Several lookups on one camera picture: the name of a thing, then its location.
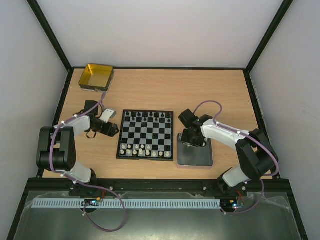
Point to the grey tray of chess pieces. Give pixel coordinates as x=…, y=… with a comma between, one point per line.
x=194, y=157

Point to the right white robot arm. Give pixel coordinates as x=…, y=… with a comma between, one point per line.
x=256, y=156

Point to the yellow square metal tin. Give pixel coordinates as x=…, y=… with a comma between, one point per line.
x=96, y=78

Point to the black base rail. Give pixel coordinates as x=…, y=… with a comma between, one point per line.
x=206, y=188

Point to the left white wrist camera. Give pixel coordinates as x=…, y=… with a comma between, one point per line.
x=107, y=114

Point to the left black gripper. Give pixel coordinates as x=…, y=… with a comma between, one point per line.
x=112, y=133

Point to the black and white chessboard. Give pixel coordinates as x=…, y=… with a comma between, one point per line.
x=146, y=135

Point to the light blue slotted cable duct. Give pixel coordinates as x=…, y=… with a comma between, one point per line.
x=59, y=203

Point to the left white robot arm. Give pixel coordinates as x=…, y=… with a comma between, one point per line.
x=56, y=151

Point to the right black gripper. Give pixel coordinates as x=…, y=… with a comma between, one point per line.
x=193, y=139

